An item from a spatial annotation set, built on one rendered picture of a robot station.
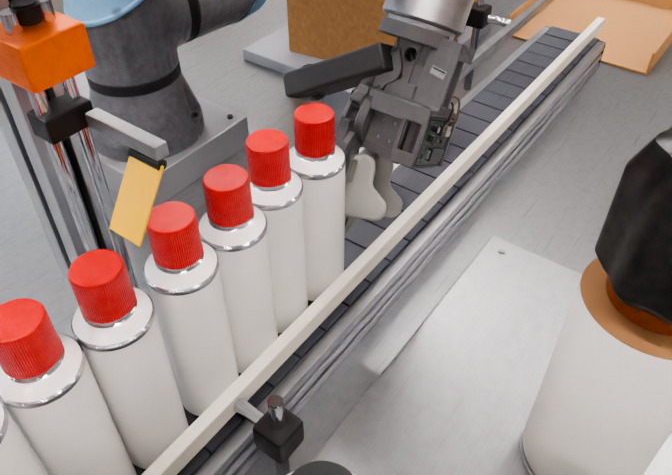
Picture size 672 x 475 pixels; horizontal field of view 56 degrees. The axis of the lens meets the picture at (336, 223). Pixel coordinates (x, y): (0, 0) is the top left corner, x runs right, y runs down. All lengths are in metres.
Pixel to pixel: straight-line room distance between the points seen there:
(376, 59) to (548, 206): 0.37
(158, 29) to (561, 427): 0.60
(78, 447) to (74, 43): 0.25
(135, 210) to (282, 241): 0.14
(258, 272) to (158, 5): 0.40
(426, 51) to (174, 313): 0.31
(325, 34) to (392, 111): 0.53
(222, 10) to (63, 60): 0.46
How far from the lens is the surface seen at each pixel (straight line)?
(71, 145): 0.52
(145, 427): 0.49
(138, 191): 0.42
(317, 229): 0.56
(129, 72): 0.80
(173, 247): 0.42
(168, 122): 0.83
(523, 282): 0.68
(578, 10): 1.41
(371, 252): 0.63
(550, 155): 0.95
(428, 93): 0.57
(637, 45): 1.31
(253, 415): 0.52
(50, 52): 0.41
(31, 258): 0.83
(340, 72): 0.60
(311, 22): 1.08
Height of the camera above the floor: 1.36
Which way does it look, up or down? 42 degrees down
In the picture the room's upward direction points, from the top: straight up
